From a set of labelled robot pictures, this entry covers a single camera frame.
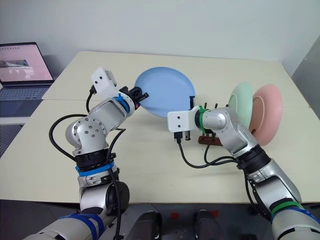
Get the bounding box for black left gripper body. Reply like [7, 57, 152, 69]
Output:
[127, 90, 143, 106]

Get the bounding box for blue plate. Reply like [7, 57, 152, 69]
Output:
[134, 66, 197, 119]

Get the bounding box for mint green plate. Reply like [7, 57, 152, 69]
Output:
[228, 81, 255, 130]

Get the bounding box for pink plate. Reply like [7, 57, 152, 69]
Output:
[248, 84, 284, 147]

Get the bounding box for dark wooden dish rack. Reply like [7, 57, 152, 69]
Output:
[198, 101, 256, 146]

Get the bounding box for blue tape band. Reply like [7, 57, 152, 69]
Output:
[74, 161, 116, 178]

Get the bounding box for dark rounded shape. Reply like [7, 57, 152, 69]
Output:
[193, 209, 227, 240]
[129, 209, 164, 240]

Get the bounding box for open grey laptop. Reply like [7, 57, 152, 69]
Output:
[0, 41, 55, 118]

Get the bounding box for green tape band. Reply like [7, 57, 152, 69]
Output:
[270, 200, 305, 216]

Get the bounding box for blue cable tie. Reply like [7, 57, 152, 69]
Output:
[116, 93, 131, 114]

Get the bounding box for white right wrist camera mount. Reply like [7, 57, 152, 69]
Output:
[166, 107, 201, 133]

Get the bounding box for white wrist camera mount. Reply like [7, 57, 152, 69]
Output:
[166, 107, 201, 133]
[90, 66, 119, 99]

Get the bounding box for green cable tie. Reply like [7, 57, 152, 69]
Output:
[195, 105, 211, 136]

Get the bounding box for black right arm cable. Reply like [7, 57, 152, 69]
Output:
[173, 131, 273, 221]

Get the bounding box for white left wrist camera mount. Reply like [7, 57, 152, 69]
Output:
[90, 66, 119, 99]

